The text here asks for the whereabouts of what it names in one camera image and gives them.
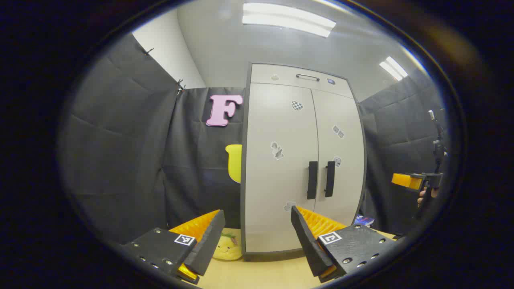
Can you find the black door handle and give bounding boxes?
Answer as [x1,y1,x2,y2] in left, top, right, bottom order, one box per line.
[307,161,318,200]
[324,161,335,197]

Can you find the grey cabinet drawer front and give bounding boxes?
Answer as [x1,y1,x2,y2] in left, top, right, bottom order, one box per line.
[250,63,355,99]

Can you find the yellow plush toy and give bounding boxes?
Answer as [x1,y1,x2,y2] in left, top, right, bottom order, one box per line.
[213,235,243,261]

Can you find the grey double-door shoe cabinet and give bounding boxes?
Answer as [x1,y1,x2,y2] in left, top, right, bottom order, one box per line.
[240,62,367,261]

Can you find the black backdrop cloth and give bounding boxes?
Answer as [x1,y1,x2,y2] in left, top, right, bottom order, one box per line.
[60,32,448,245]

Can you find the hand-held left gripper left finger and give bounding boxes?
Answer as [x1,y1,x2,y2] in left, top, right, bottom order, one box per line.
[120,209,226,285]

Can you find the black stand pole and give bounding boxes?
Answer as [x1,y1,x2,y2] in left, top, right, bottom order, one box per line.
[428,110,448,174]

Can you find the white ceiling light panel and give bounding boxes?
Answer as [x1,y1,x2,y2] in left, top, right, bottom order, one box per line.
[379,56,408,81]
[242,2,337,38]

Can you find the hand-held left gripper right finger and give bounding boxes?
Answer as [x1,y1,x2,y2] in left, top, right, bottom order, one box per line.
[291,206,398,283]

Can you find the grey shoe cabinet door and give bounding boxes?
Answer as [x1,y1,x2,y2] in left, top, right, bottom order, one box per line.
[311,89,365,227]
[244,83,320,253]

